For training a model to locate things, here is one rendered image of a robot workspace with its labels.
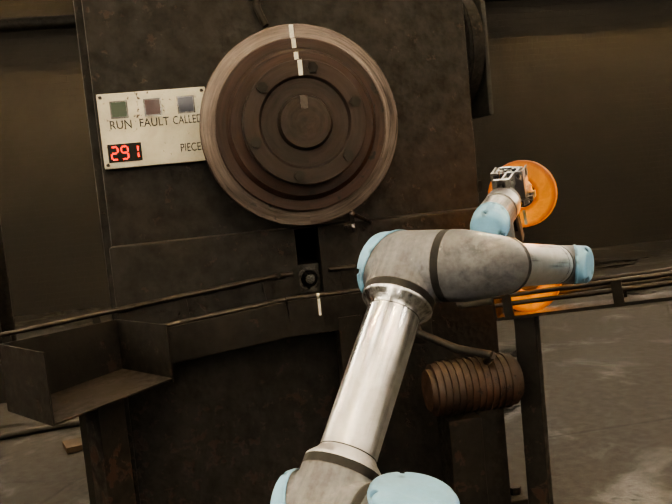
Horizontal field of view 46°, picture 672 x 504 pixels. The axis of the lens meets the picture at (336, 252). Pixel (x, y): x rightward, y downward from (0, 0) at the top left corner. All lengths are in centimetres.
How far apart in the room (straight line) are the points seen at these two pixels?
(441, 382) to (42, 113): 668
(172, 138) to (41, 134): 615
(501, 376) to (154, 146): 100
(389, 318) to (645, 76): 829
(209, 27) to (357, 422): 121
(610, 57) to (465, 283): 806
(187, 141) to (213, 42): 26
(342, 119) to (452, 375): 64
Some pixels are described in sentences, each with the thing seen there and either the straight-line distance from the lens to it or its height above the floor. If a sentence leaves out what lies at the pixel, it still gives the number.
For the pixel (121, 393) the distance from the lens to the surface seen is 164.
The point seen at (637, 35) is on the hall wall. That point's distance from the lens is 939.
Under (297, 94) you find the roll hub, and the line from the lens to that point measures 180.
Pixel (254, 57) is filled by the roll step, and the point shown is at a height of 128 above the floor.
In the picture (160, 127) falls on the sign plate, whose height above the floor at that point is 115.
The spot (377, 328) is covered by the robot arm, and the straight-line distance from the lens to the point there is 119.
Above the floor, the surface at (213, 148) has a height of 108.
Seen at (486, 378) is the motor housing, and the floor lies 50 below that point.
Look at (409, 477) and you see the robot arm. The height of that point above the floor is 58.
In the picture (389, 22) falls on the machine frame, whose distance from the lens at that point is 211.
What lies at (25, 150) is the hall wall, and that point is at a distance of 813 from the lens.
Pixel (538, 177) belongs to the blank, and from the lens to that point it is 187.
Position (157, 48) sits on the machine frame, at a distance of 204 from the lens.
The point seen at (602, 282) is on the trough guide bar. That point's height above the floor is 70.
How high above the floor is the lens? 97
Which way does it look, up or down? 5 degrees down
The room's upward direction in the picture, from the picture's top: 6 degrees counter-clockwise
